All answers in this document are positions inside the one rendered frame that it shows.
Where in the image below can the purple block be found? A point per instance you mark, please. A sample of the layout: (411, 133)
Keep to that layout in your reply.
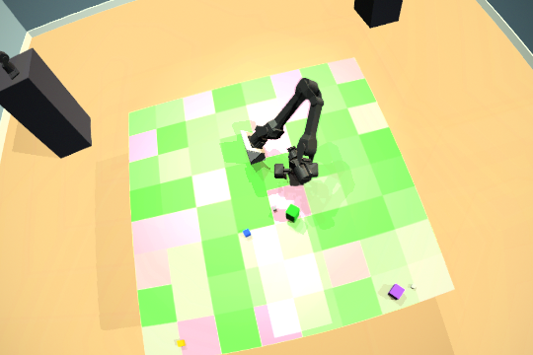
(396, 292)

